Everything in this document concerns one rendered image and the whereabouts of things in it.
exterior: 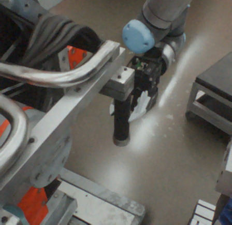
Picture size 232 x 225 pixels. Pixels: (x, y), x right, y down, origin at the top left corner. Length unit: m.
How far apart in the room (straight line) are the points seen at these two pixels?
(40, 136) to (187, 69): 1.89
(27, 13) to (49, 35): 0.10
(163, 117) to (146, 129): 0.15
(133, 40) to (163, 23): 0.08
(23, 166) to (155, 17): 0.40
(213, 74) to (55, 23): 1.22
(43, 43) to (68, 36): 0.05
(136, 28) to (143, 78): 0.11
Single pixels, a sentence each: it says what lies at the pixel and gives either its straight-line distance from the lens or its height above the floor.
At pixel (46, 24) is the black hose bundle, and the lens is 0.53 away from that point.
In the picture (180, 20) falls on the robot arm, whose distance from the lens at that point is 0.75.
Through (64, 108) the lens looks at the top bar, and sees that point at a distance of 0.44.
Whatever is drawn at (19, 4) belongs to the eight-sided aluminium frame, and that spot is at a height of 1.05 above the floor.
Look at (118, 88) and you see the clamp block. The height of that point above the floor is 0.93.
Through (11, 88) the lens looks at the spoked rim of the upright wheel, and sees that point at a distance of 0.78.
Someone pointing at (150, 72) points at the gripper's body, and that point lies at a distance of 0.64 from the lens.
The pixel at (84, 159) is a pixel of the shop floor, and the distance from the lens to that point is 1.58.
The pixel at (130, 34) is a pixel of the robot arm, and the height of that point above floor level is 0.96.
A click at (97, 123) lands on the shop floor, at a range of 1.74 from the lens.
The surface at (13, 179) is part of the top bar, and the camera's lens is 0.38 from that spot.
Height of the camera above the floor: 1.28
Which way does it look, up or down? 45 degrees down
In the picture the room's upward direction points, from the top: straight up
